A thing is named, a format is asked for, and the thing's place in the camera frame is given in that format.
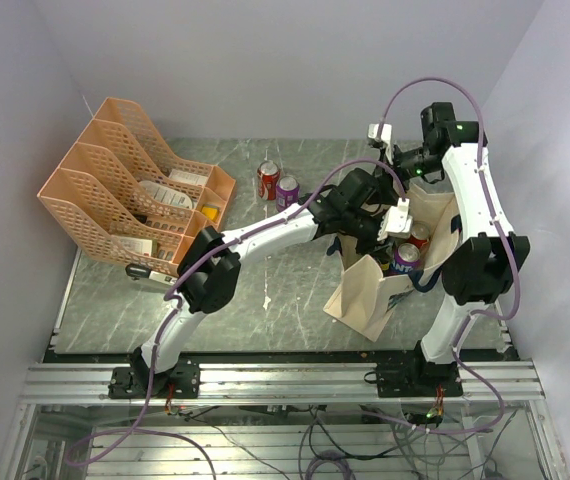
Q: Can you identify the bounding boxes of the loose cables under frame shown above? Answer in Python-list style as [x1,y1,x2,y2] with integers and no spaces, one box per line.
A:
[129,394,516,480]

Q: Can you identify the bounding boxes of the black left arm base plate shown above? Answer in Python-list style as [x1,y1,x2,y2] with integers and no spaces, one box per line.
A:
[108,360,201,400]

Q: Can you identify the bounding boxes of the black grey stapler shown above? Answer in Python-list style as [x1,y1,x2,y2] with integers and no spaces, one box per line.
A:
[125,263,177,286]

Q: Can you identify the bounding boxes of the white box slot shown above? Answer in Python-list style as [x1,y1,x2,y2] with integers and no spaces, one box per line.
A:
[169,169,208,186]
[117,236,156,257]

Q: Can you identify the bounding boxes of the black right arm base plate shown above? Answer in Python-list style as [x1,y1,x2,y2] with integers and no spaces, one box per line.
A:
[363,362,463,398]

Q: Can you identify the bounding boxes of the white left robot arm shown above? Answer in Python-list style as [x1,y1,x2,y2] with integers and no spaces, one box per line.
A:
[130,162,403,397]

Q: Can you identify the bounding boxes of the purple Fanta can front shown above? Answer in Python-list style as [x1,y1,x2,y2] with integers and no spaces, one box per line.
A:
[390,242,421,275]

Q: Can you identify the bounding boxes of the white box rear slot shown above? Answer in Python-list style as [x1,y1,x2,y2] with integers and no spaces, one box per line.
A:
[169,169,208,186]

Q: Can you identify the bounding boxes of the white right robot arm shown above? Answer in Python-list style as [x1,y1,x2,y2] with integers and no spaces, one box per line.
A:
[393,102,530,396]

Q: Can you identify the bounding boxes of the pink plastic file organizer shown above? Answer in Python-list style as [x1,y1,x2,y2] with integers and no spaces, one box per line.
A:
[37,97,236,274]

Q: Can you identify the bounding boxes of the aluminium mounting rail frame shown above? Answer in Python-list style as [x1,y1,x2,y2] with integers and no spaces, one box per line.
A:
[0,361,569,479]

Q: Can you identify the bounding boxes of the yellow sticky note block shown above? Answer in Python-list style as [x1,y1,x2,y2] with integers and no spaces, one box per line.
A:
[201,205,220,222]

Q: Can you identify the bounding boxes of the cream canvas tote bag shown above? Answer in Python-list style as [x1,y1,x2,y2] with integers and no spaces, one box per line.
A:
[323,184,459,341]

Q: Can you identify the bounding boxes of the white oval blister pack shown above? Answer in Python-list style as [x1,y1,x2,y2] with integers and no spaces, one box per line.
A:
[139,180,194,209]

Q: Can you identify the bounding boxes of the white box front slot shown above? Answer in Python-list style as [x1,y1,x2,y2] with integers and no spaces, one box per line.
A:
[117,236,156,257]

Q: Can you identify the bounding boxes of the red cola can front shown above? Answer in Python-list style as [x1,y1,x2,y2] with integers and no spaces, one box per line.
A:
[408,221,431,251]

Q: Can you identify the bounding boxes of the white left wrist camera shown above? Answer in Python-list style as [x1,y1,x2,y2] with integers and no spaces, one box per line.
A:
[377,198,413,242]

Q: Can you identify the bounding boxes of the red cola can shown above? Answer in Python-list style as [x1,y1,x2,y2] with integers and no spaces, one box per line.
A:
[408,221,431,251]
[257,160,281,201]

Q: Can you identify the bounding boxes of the purple fanta can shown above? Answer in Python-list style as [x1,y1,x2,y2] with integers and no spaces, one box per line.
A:
[390,242,421,275]
[275,175,299,212]

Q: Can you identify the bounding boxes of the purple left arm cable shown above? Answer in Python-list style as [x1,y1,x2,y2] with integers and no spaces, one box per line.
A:
[64,158,409,469]

